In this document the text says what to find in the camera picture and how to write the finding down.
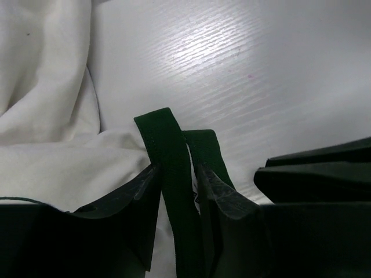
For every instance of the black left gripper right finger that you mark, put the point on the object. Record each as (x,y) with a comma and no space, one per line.
(244,239)

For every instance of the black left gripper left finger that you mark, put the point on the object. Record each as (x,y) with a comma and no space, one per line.
(110,237)

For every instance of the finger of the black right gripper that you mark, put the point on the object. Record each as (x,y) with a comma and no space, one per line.
(339,173)

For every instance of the white and green t shirt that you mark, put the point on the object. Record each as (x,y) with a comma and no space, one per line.
(52,148)

